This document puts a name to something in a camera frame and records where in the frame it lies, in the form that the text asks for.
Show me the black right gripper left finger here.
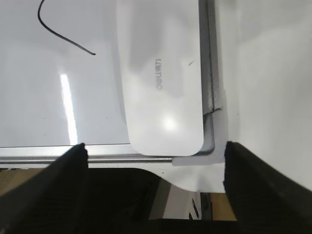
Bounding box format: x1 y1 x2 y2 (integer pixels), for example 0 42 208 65
0 143 89 234

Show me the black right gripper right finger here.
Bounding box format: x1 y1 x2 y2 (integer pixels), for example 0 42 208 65
223 141 312 234

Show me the white whiteboard eraser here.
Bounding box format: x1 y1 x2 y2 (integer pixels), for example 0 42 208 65
116 0 204 156

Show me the white whiteboard with grey frame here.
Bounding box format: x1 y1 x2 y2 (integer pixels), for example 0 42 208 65
0 0 225 166

